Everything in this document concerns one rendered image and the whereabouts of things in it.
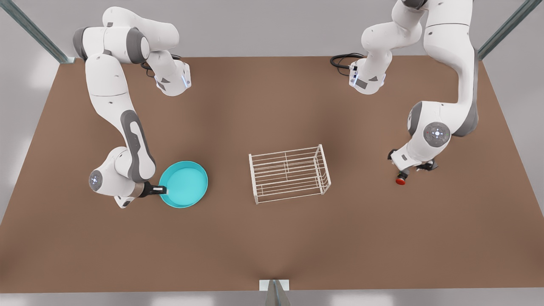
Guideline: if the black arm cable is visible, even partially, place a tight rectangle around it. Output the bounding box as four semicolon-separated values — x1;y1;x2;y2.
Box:
330;53;366;77
140;54;184;79

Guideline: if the turquoise round plate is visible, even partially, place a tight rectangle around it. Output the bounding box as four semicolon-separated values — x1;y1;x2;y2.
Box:
159;161;209;209

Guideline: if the white wire shelf rack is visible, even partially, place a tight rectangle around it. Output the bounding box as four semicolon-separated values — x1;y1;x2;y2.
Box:
249;144;332;205

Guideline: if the silver frame post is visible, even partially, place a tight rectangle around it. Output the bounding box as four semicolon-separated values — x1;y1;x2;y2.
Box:
0;0;76;65
259;279;291;306
477;0;544;60

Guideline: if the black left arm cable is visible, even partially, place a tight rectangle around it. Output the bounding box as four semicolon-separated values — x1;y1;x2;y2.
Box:
330;53;366;77

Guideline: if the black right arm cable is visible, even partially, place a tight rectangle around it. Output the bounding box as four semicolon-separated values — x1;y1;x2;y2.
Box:
140;54;184;79

